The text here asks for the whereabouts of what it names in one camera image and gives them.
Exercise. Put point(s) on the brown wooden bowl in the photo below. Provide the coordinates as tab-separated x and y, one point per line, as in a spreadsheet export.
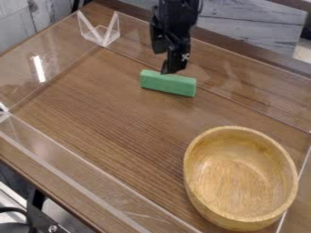
241	178

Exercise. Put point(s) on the clear acrylic corner bracket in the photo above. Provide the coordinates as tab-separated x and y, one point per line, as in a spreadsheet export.
102	35

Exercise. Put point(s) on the green rectangular block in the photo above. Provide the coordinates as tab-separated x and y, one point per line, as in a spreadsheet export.
178	85

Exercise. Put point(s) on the black metal table leg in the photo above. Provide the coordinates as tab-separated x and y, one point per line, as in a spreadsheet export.
35	204

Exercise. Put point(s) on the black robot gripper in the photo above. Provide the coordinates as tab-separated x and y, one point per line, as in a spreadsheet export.
174	17

